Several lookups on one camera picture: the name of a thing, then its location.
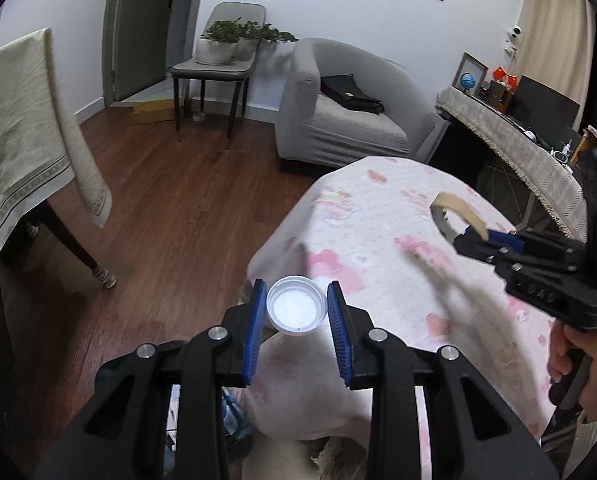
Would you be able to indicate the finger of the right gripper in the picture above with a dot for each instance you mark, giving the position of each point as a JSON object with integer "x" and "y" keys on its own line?
{"x": 473, "y": 244}

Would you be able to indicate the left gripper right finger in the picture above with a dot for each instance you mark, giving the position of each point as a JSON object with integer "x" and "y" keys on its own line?
{"x": 473, "y": 433}

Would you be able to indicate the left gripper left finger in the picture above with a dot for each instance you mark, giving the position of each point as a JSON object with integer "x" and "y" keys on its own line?
{"x": 121, "y": 432}

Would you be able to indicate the brown cardboard tape roll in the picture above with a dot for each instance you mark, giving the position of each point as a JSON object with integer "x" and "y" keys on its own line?
{"x": 447, "y": 203}

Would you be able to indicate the white plastic bottle cap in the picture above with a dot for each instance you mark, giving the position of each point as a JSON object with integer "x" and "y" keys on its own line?
{"x": 296, "y": 305}

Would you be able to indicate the beige fringed desk cloth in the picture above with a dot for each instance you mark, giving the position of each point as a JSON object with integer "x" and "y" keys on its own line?
{"x": 553, "y": 186}

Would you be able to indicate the black monitor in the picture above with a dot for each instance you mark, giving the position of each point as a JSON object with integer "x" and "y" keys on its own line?
{"x": 548, "y": 113}

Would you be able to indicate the pink cartoon tablecloth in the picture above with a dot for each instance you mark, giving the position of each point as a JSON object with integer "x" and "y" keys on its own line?
{"x": 368, "y": 227}

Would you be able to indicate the small blue globe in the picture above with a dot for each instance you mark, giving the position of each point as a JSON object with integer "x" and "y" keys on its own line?
{"x": 467, "y": 82}

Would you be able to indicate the framed picture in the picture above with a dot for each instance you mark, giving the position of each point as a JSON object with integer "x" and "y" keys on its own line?
{"x": 475, "y": 67}

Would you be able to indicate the beige curtain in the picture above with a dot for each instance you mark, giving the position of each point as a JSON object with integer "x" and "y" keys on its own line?
{"x": 556, "y": 45}

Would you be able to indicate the black handbag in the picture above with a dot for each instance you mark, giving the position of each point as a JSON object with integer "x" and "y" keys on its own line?
{"x": 344, "y": 90}

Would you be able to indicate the grey armchair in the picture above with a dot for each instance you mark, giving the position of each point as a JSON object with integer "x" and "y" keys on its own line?
{"x": 313, "y": 128}

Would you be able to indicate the dark table leg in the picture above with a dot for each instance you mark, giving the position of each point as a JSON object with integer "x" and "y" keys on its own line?
{"x": 44, "y": 215}

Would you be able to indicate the grey dining chair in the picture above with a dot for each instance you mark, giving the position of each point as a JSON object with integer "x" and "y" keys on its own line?
{"x": 237, "y": 72}

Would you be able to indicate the potted green plant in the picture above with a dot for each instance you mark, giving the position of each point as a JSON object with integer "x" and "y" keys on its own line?
{"x": 225, "y": 41}

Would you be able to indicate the grey door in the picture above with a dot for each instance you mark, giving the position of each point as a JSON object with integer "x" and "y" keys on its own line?
{"x": 141, "y": 41}

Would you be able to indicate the white security camera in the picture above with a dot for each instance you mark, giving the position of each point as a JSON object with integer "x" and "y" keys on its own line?
{"x": 512, "y": 42}

